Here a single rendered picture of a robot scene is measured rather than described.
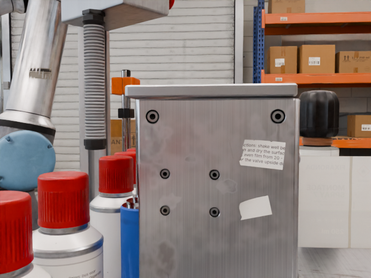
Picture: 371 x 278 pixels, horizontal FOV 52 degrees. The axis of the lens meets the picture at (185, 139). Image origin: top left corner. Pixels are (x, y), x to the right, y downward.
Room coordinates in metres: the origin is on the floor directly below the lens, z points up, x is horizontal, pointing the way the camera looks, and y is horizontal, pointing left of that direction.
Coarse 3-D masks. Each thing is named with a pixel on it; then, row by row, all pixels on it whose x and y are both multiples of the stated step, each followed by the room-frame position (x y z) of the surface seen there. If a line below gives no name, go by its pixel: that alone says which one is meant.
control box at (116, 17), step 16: (64, 0) 0.66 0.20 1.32; (80, 0) 0.62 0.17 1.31; (96, 0) 0.59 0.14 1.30; (112, 0) 0.57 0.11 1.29; (128, 0) 0.56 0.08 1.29; (144, 0) 0.58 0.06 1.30; (160, 0) 0.61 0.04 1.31; (64, 16) 0.66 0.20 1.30; (80, 16) 0.63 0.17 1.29; (112, 16) 0.62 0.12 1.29; (128, 16) 0.62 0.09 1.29; (144, 16) 0.62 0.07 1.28; (160, 16) 0.62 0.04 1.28
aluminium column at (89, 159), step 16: (80, 32) 0.70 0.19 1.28; (80, 48) 0.70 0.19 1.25; (80, 64) 0.70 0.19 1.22; (80, 80) 0.70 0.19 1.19; (80, 96) 0.70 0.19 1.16; (80, 112) 0.70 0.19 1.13; (80, 128) 0.70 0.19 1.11; (80, 144) 0.70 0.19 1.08; (80, 160) 0.70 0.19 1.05; (96, 160) 0.69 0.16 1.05; (96, 176) 0.69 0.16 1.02; (96, 192) 0.69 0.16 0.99
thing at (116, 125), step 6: (114, 120) 1.32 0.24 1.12; (120, 120) 1.32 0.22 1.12; (132, 120) 1.32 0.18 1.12; (114, 126) 1.32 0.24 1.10; (120, 126) 1.32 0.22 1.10; (132, 126) 1.32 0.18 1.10; (114, 132) 1.32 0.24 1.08; (120, 132) 1.32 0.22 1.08; (132, 132) 1.32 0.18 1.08; (114, 138) 1.32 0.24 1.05; (120, 138) 1.32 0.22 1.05; (132, 138) 1.32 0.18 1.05; (114, 144) 1.32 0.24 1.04; (120, 144) 1.32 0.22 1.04; (132, 144) 1.32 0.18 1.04; (114, 150) 1.32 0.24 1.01; (120, 150) 1.32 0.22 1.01
